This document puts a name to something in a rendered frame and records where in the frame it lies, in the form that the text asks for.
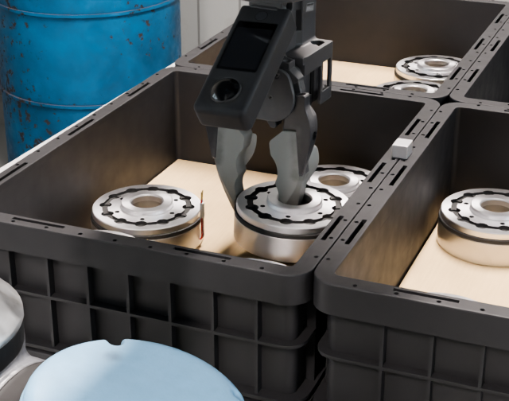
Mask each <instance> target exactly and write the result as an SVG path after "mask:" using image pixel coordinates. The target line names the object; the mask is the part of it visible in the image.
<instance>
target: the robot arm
mask: <svg viewBox="0 0 509 401"><path fill-rule="evenodd" d="M242 1H246V2H249V6H242V7H241V9H240V11H239V13H238V15H237V17H236V19H235V21H234V24H233V26H232V27H231V30H230V32H229V34H228V35H227V38H226V40H225V42H224V43H223V46H222V48H221V50H220V53H219V55H218V57H217V58H216V61H215V63H214V64H213V66H212V69H211V71H210V72H209V74H208V77H207V79H206V80H205V82H204V86H203V87H202V89H201V91H200V94H199V95H198V97H197V99H196V102H195V103H194V110H195V112H196V115H197V117H198V119H199V120H200V123H201V124H202V125H205V126H206V131H207V135H208V141H209V146H210V150H211V153H212V157H213V158H214V159H215V164H216V169H217V173H218V175H219V178H220V181H221V184H222V186H223V189H224V192H225V193H226V195H227V198H228V200H229V202H230V204H231V206H232V208H233V210H235V203H236V200H237V197H238V195H239V194H240V193H241V192H242V191H243V190H244V187H243V175H244V174H245V172H246V170H247V168H246V164H247V163H248V162H249V160H250V159H251V157H252V155H253V153H254V151H255V147H256V142H257V135H256V134H254V133H252V130H251V128H252V127H253V125H254V123H255V120H256V119H262V120H266V121H267V122H268V123H269V125H270V127H271V128H275V127H277V126H278V125H280V124H281V123H282V120H283V119H284V123H283V131H282V132H281V133H280V134H278V135H277V136H275V137H274V138H273V139H271V140H270V143H269V144H270V155H271V157H272V158H273V159H274V161H275V164H276V166H277V170H278V175H277V179H276V181H275V185H276V187H277V189H278V200H279V201H280V202H282V203H284V204H290V205H301V202H302V200H303V196H304V193H305V188H306V184H307V182H308V181H309V179H310V178H311V176H312V175H313V173H314V171H315V170H316V168H317V166H318V163H319V152H318V149H317V147H316V146H315V145H314V144H315V141H316V138H317V115H316V113H315V111H314V110H313V109H312V107H311V105H312V102H313V101H315V100H316V99H317V104H322V103H323V102H324V101H326V100H327V99H329V98H330V97H331V92H332V43H333V41H330V40H324V39H318V38H316V36H315V28H316V0H242ZM317 45H320V46H317ZM326 60H328V69H327V86H326V87H324V88H323V62H325V61H326ZM0 401H244V399H243V396H242V395H241V393H240V392H239V390H238V389H237V388H236V387H235V385H234V384H233V383H232V382H231V381H230V380H229V379H228V378H227V377H226V376H225V375H223V374H222V373H221V372H219V371H218V370H217V369H216V368H214V367H212V366H211V365H210V364H208V363H206V362H205V361H203V360H201V359H200V358H198V357H196V356H194V355H191V354H189V353H187V352H184V351H181V350H180V349H177V348H173V347H170V346H167V345H162V344H158V343H154V342H149V341H140V340H130V339H125V340H123V341H122V343H121V345H118V346H116V345H111V344H109V343H108V342H107V341H106V340H100V341H89V342H86V343H82V344H79V345H74V346H72V347H69V348H66V349H64V350H62V351H60V352H58V353H56V354H54V355H53V356H51V357H49V358H48V359H47V360H43V359H40V358H37V357H34V356H30V355H29V354H28V352H27V350H26V346H25V328H24V310H23V304H22V301H21V298H20V296H19V294H18V293H17V291H16V290H15V289H14V288H13V287H12V286H11V285H10V284H9V283H7V282H5V281H4V280H2V279H1V278H0Z"/></svg>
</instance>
